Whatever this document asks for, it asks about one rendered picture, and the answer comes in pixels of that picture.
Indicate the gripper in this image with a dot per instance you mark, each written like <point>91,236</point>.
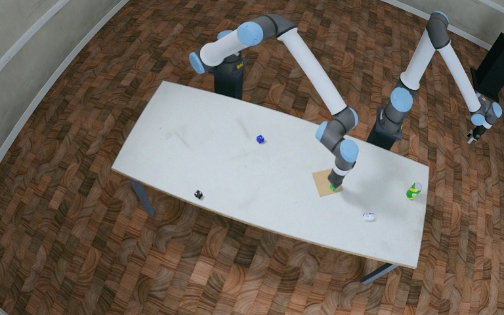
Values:
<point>478,133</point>
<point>336,180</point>

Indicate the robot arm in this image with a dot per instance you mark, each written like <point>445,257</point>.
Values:
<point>417,59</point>
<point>315,71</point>

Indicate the tan square mat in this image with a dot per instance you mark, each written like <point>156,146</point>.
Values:
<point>321,183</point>

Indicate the blue die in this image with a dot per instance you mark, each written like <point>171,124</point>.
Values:
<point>260,139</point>

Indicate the black die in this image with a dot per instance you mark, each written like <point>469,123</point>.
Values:
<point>198,194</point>

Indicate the small white box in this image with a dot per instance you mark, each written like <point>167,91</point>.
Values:
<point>368,216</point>

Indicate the black cabinet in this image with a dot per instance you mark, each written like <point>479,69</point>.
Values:
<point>492,67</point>

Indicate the green and yellow can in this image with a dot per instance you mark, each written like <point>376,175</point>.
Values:
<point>413,191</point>

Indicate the white table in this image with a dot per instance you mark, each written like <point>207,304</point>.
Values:
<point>216,157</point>

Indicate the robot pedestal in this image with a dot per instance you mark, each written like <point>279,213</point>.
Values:
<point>378,139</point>
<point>228,84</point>

